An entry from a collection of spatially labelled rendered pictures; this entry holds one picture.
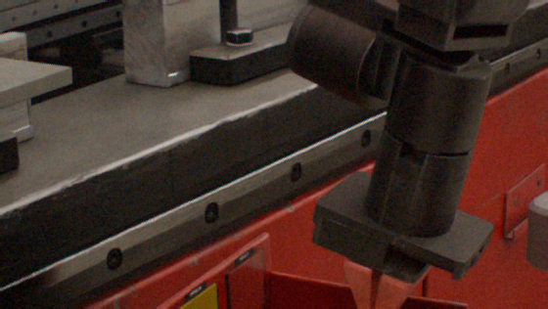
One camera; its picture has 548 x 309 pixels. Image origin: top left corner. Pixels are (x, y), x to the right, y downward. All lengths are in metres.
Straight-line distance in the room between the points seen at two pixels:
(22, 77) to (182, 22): 0.47
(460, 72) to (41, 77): 0.23
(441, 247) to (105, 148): 0.34
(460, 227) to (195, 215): 0.31
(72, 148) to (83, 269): 0.11
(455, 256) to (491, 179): 0.79
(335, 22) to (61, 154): 0.30
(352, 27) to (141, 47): 0.44
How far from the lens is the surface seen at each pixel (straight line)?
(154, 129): 0.88
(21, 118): 0.89
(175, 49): 1.02
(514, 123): 1.44
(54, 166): 0.81
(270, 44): 1.04
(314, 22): 0.63
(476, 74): 0.59
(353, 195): 0.65
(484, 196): 1.38
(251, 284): 0.73
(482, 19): 0.57
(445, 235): 0.63
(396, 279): 0.62
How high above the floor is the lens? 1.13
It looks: 19 degrees down
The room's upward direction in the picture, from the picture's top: 2 degrees counter-clockwise
